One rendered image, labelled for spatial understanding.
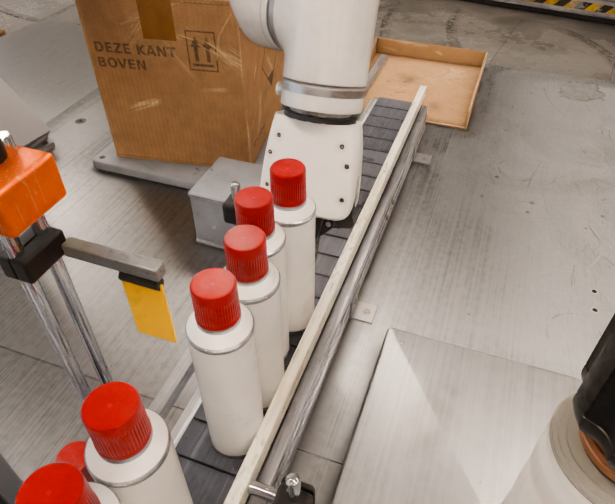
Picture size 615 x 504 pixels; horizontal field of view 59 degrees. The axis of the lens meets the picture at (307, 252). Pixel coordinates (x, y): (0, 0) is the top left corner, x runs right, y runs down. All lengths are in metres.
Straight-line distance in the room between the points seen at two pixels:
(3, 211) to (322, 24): 0.32
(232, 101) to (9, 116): 0.42
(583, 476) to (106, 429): 0.26
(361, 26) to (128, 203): 0.52
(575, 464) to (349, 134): 0.34
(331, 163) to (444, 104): 0.66
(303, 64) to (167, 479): 0.36
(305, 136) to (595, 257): 0.49
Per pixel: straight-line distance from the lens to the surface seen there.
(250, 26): 0.59
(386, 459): 0.53
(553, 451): 0.36
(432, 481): 0.53
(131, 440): 0.34
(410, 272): 0.76
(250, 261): 0.41
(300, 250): 0.52
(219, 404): 0.46
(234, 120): 0.87
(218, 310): 0.38
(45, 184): 0.33
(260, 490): 0.49
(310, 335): 0.56
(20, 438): 0.67
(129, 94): 0.92
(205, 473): 0.53
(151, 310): 0.36
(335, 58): 0.52
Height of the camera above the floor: 1.35
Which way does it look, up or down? 42 degrees down
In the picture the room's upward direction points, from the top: straight up
